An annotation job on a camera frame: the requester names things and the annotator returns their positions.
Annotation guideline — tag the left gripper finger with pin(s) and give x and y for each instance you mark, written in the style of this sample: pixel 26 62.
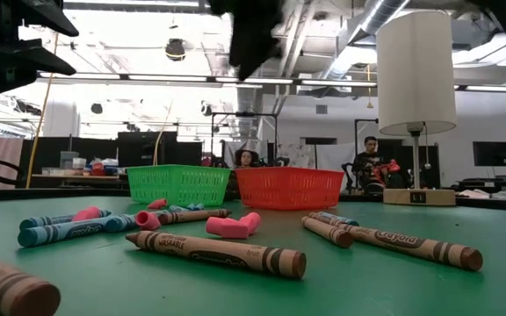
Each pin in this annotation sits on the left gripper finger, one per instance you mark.
pixel 11 66
pixel 51 17

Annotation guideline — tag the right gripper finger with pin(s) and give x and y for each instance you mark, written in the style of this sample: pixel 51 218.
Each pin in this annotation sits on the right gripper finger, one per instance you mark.
pixel 253 44

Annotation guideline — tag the red plastic basket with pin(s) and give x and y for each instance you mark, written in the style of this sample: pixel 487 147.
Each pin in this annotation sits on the red plastic basket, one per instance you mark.
pixel 288 188

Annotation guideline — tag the blue crayon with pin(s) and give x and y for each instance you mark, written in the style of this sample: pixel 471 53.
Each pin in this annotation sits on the blue crayon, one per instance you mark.
pixel 66 231
pixel 345 219
pixel 196 206
pixel 123 221
pixel 178 208
pixel 46 220

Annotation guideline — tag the pink cap eraser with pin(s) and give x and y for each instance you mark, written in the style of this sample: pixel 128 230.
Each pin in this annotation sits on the pink cap eraser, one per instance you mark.
pixel 147 220
pixel 157 203
pixel 224 228
pixel 250 221
pixel 87 213

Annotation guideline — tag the black ceiling dome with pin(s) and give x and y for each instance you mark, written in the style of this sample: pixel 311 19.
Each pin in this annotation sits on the black ceiling dome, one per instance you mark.
pixel 175 49

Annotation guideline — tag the ceiling light strip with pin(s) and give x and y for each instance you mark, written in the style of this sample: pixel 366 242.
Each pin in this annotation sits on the ceiling light strip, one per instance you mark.
pixel 169 77

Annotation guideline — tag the grey storage bin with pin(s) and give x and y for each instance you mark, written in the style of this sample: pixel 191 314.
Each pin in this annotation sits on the grey storage bin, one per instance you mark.
pixel 68 160

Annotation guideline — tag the person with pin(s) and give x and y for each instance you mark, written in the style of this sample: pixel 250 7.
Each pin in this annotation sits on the person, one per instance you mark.
pixel 367 163
pixel 246 159

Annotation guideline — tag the cluttered work table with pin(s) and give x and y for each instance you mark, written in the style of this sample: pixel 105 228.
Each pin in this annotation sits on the cluttered work table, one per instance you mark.
pixel 77 177

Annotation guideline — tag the green plastic basket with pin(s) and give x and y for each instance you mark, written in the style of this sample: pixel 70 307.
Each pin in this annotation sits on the green plastic basket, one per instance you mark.
pixel 178 186

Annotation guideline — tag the white shade wooden base lamp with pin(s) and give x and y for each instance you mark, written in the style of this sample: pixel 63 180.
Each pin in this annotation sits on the white shade wooden base lamp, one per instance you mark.
pixel 415 74

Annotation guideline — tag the small dark monitor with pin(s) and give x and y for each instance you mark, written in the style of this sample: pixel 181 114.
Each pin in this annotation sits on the small dark monitor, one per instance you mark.
pixel 492 153

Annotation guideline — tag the green table mat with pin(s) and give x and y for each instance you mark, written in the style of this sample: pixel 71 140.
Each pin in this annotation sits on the green table mat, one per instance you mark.
pixel 367 289

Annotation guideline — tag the black metal frame stand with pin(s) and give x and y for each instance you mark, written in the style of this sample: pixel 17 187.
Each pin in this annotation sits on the black metal frame stand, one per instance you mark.
pixel 244 114

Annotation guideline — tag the silver air duct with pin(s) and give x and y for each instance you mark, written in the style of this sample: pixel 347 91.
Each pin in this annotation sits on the silver air duct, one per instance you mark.
pixel 367 26

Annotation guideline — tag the black partition wall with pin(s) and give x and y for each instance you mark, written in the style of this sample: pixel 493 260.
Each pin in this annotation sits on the black partition wall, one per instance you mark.
pixel 147 151

